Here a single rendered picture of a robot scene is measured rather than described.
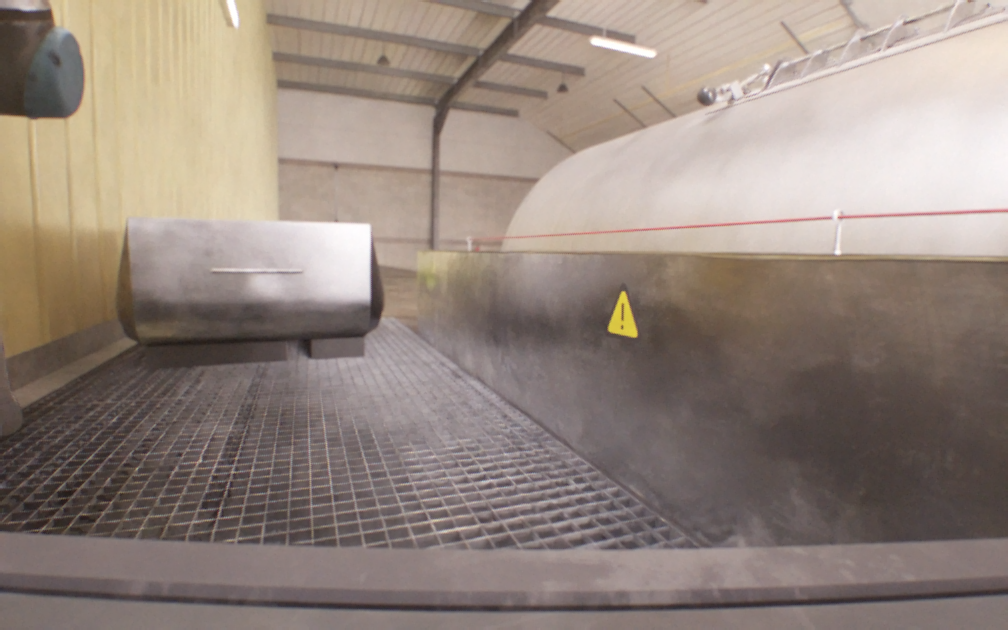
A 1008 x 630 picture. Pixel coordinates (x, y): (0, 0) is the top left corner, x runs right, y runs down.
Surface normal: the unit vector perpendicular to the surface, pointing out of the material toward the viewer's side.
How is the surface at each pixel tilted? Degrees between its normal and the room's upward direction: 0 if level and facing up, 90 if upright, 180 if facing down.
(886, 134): 57
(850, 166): 62
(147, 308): 96
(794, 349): 90
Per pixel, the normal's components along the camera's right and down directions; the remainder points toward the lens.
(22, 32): 0.85, 0.42
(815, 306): -0.93, 0.02
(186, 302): 0.43, 0.21
